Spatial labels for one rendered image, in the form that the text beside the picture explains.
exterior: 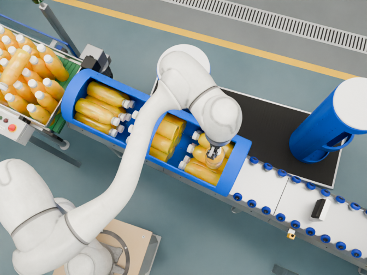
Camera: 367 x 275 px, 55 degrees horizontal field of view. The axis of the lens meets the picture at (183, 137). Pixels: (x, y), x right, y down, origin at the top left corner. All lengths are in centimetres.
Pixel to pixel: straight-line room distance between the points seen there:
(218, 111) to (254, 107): 190
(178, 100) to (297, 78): 222
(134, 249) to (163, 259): 101
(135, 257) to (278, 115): 158
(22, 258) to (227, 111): 62
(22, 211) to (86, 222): 16
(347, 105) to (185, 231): 147
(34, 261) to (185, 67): 62
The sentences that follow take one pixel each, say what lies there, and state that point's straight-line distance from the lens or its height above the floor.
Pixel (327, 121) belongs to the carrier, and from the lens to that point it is 201.
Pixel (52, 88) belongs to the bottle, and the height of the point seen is 108.
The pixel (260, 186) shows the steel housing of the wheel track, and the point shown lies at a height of 93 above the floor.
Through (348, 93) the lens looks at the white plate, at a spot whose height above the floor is 104.
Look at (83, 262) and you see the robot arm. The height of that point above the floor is 128.
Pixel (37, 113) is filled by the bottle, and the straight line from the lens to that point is 191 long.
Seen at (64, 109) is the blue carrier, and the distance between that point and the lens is 174.
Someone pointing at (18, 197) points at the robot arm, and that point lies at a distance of 99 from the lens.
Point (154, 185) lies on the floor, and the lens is 276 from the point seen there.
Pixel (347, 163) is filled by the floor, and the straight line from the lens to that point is 299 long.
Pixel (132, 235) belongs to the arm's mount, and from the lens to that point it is 174.
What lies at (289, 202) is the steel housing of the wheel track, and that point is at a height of 93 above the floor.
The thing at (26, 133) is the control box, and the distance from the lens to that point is 193.
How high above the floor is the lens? 272
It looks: 75 degrees down
